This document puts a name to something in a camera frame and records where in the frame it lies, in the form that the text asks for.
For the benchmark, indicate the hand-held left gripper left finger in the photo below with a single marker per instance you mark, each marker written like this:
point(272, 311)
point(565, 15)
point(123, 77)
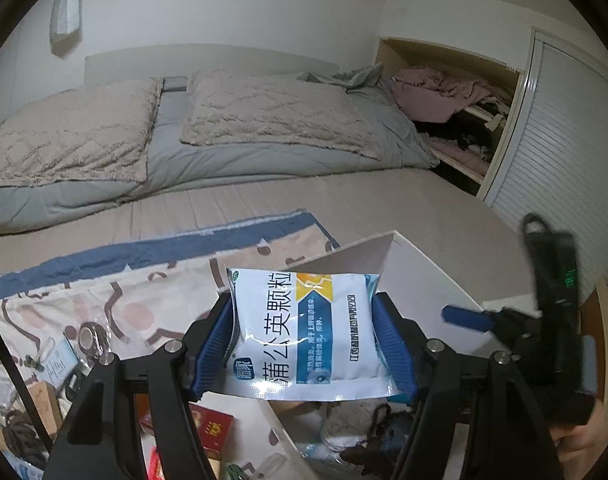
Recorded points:
point(214, 350)

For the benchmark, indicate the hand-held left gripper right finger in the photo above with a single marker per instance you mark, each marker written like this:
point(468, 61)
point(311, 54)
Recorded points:
point(391, 345)

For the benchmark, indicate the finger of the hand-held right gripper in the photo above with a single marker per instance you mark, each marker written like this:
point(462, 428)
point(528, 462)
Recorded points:
point(464, 316)

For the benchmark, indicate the white cardboard box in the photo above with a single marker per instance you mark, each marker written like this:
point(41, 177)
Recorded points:
point(424, 270)

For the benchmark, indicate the blue brown crochet pouch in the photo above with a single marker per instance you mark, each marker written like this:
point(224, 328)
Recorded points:
point(384, 427)

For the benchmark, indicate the person's right hand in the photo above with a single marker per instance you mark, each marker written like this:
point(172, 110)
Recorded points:
point(579, 442)

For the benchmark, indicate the red box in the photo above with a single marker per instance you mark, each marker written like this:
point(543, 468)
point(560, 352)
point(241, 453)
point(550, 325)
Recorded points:
point(211, 425)

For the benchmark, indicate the printed blanket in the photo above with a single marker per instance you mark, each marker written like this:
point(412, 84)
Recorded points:
point(149, 280)

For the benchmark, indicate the white louvered door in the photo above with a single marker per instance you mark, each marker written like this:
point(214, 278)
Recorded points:
point(559, 135)

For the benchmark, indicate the grey duvet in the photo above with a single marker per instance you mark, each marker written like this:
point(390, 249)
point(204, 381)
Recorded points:
point(234, 160)

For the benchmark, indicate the clear glass jar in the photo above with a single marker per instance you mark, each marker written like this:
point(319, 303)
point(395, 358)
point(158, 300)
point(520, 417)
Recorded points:
point(1, 395)

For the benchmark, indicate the pink clothes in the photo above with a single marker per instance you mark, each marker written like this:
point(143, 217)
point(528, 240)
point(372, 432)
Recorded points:
point(444, 87)

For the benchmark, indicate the beige quilted pillow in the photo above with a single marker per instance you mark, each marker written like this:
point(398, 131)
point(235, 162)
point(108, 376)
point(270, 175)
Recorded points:
point(274, 110)
point(69, 130)

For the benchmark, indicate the wardrobe niche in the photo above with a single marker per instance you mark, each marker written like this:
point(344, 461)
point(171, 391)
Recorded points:
point(399, 55)

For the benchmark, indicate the white wall unit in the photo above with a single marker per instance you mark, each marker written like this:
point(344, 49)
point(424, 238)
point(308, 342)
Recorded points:
point(66, 5)

